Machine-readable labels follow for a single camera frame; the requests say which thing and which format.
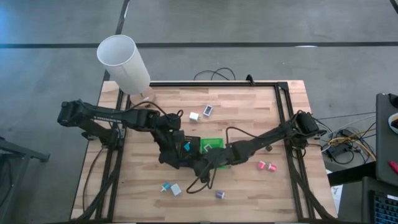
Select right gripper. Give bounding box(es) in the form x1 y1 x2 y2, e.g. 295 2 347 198
192 147 228 184

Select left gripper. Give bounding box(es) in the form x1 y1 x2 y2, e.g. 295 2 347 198
157 133 190 170

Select black plastic basket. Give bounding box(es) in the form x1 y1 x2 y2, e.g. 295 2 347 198
177 135 201 167

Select green plastic basket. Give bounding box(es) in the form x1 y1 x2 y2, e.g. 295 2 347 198
200 138 225 170

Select white shade wooden table lamp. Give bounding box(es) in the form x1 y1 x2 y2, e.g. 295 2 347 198
96 34 157 109

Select black power brick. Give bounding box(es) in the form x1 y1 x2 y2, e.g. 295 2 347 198
326 145 351 158

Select white paper sheet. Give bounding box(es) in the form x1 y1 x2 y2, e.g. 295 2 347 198
330 185 343 206

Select grey metal stand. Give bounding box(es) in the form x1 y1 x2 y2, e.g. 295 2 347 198
0 136 50 218

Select black side desk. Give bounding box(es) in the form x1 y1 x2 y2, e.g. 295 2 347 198
374 92 398 179

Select black backlit keyboard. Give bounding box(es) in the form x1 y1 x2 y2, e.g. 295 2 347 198
371 191 398 224

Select white yellow desk object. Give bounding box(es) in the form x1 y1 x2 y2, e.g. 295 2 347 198
387 112 398 134

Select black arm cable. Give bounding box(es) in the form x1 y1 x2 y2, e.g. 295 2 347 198
185 166 218 195

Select black aluminium rig frame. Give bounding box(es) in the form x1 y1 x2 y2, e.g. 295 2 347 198
72 81 337 222

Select black floor cable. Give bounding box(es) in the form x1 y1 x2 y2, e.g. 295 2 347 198
193 67 255 85

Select tangled floor cables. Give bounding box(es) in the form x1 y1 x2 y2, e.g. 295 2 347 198
313 111 377 166

